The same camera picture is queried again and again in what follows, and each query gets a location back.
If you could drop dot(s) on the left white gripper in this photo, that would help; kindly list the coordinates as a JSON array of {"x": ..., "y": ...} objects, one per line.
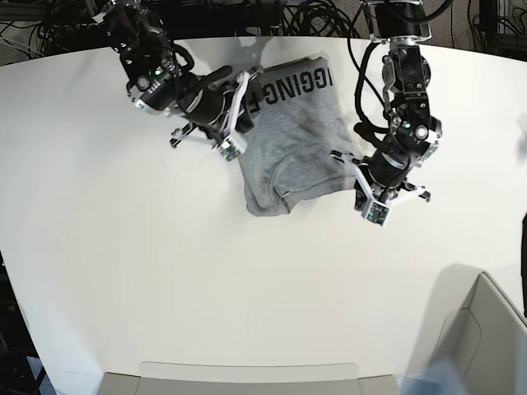
[{"x": 368, "y": 189}]

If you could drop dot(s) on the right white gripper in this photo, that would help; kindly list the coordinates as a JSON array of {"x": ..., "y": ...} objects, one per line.
[{"x": 212, "y": 103}]

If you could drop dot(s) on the grey T-shirt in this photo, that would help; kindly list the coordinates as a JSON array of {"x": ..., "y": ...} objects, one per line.
[{"x": 297, "y": 124}]

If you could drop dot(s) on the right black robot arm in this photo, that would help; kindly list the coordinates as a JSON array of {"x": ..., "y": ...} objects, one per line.
[{"x": 161, "y": 79}]

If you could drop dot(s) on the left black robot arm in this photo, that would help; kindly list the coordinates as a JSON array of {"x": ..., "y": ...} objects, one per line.
[{"x": 411, "y": 134}]

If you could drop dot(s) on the grey bin at right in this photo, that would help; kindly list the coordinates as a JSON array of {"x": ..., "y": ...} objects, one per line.
[{"x": 486, "y": 341}]

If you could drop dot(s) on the grey bin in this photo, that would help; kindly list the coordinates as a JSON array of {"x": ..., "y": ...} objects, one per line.
[
  {"x": 168, "y": 378},
  {"x": 486, "y": 341}
]

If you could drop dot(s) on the blue translucent object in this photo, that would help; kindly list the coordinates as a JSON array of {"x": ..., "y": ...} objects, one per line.
[{"x": 440, "y": 377}]

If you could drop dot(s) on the grey bin at bottom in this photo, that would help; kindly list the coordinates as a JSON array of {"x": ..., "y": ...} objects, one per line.
[{"x": 168, "y": 378}]

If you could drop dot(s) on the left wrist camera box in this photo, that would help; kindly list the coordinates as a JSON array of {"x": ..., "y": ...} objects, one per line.
[{"x": 377, "y": 213}]

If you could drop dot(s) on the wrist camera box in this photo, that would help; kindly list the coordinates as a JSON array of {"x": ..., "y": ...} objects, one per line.
[
  {"x": 231, "y": 148},
  {"x": 377, "y": 213}
]

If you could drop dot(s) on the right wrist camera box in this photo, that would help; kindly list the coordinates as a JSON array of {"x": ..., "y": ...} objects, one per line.
[{"x": 231, "y": 148}]

